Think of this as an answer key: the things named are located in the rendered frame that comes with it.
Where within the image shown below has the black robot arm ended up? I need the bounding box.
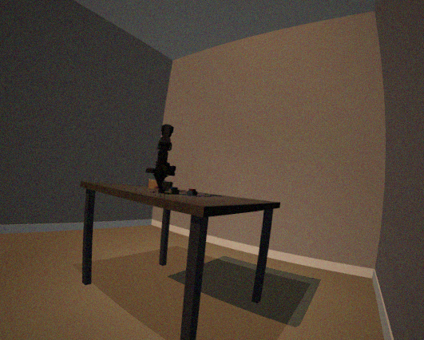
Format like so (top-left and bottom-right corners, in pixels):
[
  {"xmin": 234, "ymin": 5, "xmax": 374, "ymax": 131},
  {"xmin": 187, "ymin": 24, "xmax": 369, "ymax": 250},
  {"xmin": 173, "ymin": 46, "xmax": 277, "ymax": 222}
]
[{"xmin": 157, "ymin": 124, "xmax": 176, "ymax": 174}]

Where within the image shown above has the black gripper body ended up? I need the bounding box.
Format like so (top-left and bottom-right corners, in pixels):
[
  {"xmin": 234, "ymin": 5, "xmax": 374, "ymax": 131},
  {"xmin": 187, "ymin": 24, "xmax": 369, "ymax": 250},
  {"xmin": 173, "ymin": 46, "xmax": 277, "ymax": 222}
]
[{"xmin": 146, "ymin": 160, "xmax": 175, "ymax": 176}]

